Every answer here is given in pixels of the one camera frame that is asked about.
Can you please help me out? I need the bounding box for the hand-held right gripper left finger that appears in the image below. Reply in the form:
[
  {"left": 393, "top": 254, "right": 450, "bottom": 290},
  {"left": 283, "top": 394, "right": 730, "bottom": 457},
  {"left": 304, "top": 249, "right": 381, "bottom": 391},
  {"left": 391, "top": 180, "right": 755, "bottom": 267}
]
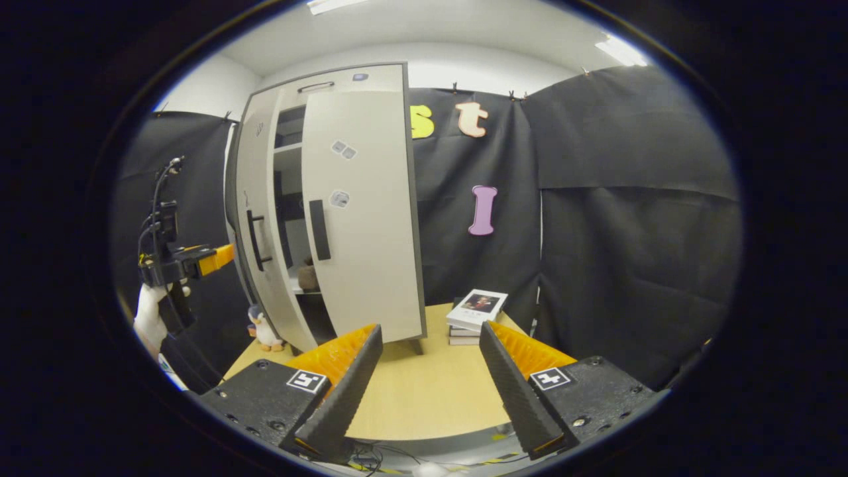
[{"left": 199, "top": 323, "right": 384, "bottom": 462}]

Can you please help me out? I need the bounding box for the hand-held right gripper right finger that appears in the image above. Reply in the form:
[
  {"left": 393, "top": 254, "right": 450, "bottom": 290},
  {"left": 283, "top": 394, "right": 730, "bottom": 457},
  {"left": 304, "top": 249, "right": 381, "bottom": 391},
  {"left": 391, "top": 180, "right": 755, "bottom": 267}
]
[{"left": 478, "top": 320, "right": 670, "bottom": 462}]

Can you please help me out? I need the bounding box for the brown fuzzy shoe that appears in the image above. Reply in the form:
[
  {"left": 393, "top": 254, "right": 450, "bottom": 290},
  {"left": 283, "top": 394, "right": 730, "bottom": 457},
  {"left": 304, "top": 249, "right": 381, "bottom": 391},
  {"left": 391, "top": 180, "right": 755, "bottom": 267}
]
[{"left": 297, "top": 257, "right": 321, "bottom": 293}]

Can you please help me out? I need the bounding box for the white cabinet door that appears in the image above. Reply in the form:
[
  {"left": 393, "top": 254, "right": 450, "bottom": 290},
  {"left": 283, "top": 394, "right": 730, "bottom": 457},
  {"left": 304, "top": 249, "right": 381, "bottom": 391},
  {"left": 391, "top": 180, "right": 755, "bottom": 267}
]
[
  {"left": 300, "top": 89, "right": 427, "bottom": 345},
  {"left": 233, "top": 86, "right": 319, "bottom": 354}
]

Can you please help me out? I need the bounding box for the grey white shoe cabinet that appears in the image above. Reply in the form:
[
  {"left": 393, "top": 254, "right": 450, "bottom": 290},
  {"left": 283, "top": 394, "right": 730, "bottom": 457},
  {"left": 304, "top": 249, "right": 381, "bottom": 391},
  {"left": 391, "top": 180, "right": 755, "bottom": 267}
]
[{"left": 224, "top": 62, "right": 429, "bottom": 356}]

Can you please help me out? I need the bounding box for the small penguin toy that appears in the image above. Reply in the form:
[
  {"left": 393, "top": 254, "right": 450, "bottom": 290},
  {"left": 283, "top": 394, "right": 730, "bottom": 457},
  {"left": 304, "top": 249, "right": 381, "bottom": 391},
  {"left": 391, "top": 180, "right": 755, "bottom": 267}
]
[{"left": 247, "top": 305, "right": 286, "bottom": 352}]

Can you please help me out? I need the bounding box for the white portrait cover book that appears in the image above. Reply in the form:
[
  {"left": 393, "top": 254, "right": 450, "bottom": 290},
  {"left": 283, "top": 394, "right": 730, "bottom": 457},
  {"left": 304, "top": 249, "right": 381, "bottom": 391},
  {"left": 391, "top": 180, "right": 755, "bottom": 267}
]
[{"left": 446, "top": 289, "right": 509, "bottom": 333}]

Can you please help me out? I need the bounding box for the black backdrop cloth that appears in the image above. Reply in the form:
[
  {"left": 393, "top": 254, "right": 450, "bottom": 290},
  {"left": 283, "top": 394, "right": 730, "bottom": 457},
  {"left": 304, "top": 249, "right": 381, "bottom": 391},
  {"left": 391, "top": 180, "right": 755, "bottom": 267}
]
[{"left": 113, "top": 65, "right": 743, "bottom": 393}]

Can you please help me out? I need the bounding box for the large ceiling light panel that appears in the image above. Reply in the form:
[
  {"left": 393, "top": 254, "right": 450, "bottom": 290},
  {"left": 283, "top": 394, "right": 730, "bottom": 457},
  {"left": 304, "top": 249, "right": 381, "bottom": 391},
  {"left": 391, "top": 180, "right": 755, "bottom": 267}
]
[{"left": 307, "top": 0, "right": 372, "bottom": 16}]

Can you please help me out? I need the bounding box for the narrow ceiling light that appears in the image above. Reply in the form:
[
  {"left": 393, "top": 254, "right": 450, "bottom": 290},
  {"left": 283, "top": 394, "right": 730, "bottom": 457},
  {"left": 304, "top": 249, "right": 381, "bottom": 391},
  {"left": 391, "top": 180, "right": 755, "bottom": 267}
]
[{"left": 595, "top": 34, "right": 649, "bottom": 68}]

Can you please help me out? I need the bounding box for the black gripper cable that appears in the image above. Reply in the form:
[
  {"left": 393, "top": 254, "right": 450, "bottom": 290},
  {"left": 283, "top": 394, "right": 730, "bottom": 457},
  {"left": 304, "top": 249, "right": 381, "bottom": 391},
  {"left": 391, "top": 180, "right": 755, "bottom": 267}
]
[{"left": 138, "top": 156, "right": 186, "bottom": 266}]

